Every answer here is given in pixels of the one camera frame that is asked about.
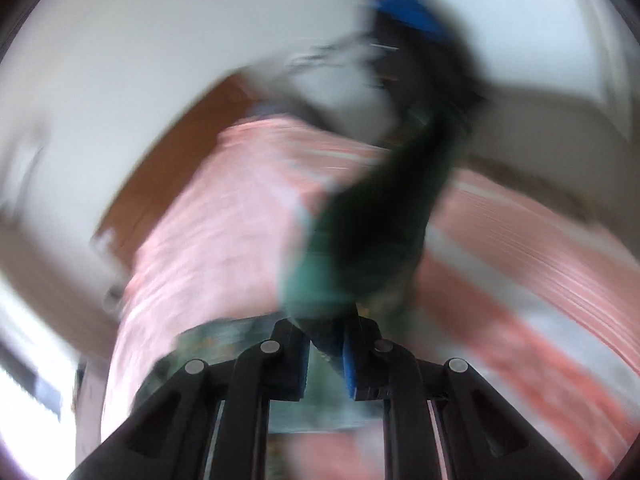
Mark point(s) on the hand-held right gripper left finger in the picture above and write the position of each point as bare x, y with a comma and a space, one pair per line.
290, 355

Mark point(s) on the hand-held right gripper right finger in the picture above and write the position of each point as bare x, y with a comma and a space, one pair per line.
351, 366

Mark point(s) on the green floral patterned garment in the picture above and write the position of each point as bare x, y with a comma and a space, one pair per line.
370, 230

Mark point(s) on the pink striped bed sheet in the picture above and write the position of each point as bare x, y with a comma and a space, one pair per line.
210, 240

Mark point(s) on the brown wooden headboard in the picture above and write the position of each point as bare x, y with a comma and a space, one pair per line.
170, 160

